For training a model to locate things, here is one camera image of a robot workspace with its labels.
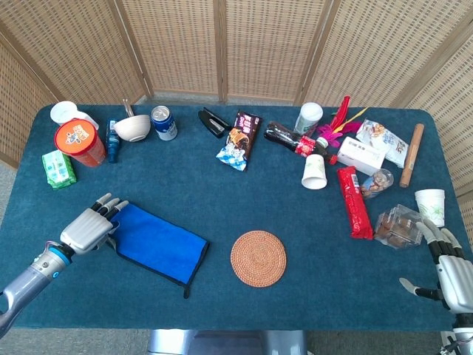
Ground green tissue pack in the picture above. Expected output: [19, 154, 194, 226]
[41, 149, 78, 190]

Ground cola bottle with red label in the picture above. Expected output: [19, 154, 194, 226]
[263, 121, 339, 166]

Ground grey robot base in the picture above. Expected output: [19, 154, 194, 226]
[147, 328, 307, 355]

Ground wooden rolling pin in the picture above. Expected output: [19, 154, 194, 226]
[399, 123, 426, 189]

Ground bamboo folding screen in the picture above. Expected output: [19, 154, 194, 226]
[0, 0, 473, 197]

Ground small blue bottle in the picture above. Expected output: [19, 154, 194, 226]
[106, 118, 121, 164]

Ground tipped paper cup green print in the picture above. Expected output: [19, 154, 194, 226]
[301, 153, 329, 191]

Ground green and white lidded cup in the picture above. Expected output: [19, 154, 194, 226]
[293, 102, 324, 136]

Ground small clear snack cup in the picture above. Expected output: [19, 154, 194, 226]
[360, 168, 395, 200]

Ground white printed snack packet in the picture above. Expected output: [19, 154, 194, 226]
[355, 118, 409, 169]

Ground blue table cloth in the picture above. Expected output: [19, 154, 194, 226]
[0, 103, 473, 332]

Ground round woven rattan coaster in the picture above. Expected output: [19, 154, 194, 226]
[230, 229, 287, 288]

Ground blue and white drink can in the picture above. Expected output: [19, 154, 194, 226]
[150, 105, 178, 141]

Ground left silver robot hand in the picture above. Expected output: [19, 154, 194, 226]
[59, 192, 130, 256]

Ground red biscuit packet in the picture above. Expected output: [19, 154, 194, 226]
[336, 166, 375, 240]

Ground grey and blue microfiber cloth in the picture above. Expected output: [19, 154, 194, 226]
[106, 202, 211, 300]

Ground clear plastic pastry box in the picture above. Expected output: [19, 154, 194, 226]
[373, 203, 426, 250]

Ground upright paper cup green print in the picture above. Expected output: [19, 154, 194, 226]
[414, 189, 446, 228]

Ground white cardboard box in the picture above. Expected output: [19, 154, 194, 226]
[336, 136, 387, 177]

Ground orange instant noodle tub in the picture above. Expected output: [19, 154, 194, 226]
[54, 118, 107, 169]

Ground black stapler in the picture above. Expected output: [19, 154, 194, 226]
[197, 106, 227, 139]

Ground white ceramic bowl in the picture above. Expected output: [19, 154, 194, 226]
[112, 114, 152, 143]

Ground white lidded plastic cup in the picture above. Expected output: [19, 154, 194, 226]
[50, 101, 100, 130]

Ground dark chocolate snack bag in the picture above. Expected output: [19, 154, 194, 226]
[215, 109, 264, 172]

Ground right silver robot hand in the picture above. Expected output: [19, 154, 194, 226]
[398, 217, 473, 315]

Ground pink feather shuttlecock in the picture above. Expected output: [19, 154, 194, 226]
[314, 95, 370, 149]

